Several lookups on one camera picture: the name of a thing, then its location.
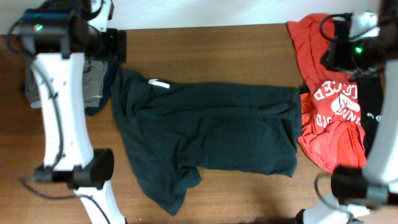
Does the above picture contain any dark green t-shirt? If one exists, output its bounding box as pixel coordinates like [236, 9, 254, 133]
[110, 70, 302, 215]

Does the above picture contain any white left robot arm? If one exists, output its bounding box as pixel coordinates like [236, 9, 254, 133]
[9, 1, 126, 223]

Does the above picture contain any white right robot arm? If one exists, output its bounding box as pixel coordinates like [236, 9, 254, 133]
[287, 1, 397, 223]

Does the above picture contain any black garment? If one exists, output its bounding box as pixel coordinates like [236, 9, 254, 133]
[356, 77, 384, 157]

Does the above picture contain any grey folded garment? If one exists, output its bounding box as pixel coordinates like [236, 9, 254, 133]
[21, 60, 108, 109]

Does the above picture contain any navy blue folded garment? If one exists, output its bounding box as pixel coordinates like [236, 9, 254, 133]
[20, 61, 120, 116]

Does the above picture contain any red printed t-shirt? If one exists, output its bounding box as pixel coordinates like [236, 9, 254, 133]
[287, 14, 367, 173]

